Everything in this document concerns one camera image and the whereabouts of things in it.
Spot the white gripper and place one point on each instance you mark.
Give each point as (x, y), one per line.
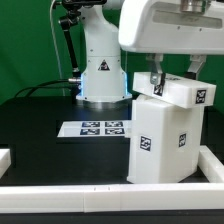
(160, 26)

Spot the white cabinet top block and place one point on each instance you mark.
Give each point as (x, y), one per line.
(180, 91)

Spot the white cabinet body box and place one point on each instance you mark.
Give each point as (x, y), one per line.
(165, 141)

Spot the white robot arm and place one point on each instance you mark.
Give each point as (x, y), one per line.
(103, 80)

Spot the white U-shaped obstacle fence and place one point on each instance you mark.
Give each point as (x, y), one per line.
(121, 197)

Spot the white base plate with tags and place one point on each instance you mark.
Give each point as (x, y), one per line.
(110, 128)

